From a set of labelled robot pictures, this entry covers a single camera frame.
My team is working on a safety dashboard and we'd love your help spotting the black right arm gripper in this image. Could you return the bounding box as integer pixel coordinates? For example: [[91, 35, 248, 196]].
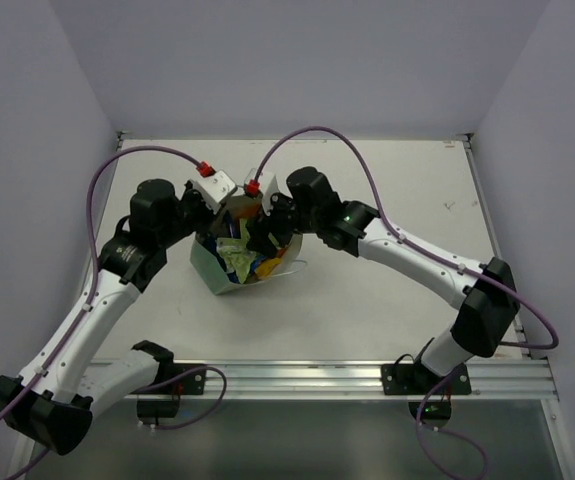
[[246, 187, 322, 258]]

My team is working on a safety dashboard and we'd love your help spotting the yellow M&M's packet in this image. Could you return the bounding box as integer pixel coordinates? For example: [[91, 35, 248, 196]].
[[251, 256, 282, 279]]

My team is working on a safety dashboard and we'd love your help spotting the green snack packet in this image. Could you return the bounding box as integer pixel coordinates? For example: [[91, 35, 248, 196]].
[[217, 238, 256, 284]]

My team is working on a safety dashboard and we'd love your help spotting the green printed paper gift bag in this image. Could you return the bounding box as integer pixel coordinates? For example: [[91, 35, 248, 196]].
[[190, 195, 308, 296]]

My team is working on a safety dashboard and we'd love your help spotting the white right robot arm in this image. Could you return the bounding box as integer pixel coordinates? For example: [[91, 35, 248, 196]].
[[244, 166, 519, 393]]

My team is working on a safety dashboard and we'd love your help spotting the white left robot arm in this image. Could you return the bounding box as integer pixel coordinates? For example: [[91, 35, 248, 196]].
[[0, 179, 215, 455]]

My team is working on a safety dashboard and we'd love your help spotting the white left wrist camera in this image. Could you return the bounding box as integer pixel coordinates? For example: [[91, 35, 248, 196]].
[[192, 170, 238, 214]]

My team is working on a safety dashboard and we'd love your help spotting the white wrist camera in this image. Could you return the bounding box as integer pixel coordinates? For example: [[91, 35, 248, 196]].
[[243, 168, 280, 214], [192, 170, 238, 214]]

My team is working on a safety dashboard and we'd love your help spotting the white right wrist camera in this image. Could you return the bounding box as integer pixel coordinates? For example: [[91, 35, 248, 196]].
[[243, 168, 280, 214]]

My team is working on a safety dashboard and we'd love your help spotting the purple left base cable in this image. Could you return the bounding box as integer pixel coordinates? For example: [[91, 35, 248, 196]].
[[139, 366, 228, 434]]

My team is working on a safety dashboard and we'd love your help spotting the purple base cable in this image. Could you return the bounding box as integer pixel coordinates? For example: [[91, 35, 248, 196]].
[[414, 374, 491, 480], [139, 366, 228, 434]]

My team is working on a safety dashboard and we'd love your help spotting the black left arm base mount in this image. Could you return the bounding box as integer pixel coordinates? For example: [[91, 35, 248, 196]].
[[135, 362, 207, 425]]

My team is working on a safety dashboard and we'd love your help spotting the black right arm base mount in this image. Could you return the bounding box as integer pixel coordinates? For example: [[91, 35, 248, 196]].
[[380, 354, 473, 428]]

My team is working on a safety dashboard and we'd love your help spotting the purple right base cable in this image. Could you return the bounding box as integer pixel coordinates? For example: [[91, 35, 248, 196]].
[[414, 374, 491, 480]]

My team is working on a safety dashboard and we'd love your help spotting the aluminium mounting rail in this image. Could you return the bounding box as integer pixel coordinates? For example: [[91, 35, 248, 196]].
[[206, 359, 558, 401]]

